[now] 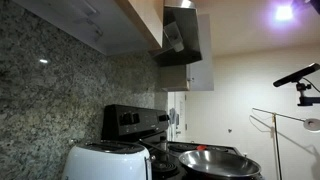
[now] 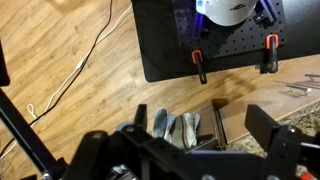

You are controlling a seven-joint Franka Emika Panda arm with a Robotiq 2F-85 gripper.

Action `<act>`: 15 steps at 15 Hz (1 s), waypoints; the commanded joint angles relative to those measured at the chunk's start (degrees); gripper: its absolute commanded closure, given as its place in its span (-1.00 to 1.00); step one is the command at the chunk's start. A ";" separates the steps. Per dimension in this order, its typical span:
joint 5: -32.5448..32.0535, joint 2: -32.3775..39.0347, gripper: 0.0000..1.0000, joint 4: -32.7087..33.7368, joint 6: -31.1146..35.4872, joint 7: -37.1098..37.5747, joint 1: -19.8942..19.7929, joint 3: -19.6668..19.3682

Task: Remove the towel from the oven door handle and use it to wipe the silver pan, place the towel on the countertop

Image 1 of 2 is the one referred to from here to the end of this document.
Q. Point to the silver frying pan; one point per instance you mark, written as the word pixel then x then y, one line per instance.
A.
pixel 216 163

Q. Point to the black electric stove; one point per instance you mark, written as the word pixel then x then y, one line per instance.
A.
pixel 133 121

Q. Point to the small spice jar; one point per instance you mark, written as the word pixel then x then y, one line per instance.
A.
pixel 163 145

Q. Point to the steel range hood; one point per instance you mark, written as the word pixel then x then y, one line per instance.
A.
pixel 183 36

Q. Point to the wooden upper cabinets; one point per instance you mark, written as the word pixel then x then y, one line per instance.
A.
pixel 116 33

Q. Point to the white toaster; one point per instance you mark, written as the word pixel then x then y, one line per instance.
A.
pixel 106 163

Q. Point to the bright ceiling light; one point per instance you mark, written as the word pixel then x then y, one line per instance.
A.
pixel 284 12

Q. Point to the white floor lamp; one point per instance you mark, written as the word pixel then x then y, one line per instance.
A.
pixel 311 124

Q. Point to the black bar camera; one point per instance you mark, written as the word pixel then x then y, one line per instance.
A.
pixel 295 76

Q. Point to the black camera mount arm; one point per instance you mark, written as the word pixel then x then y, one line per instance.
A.
pixel 305 98

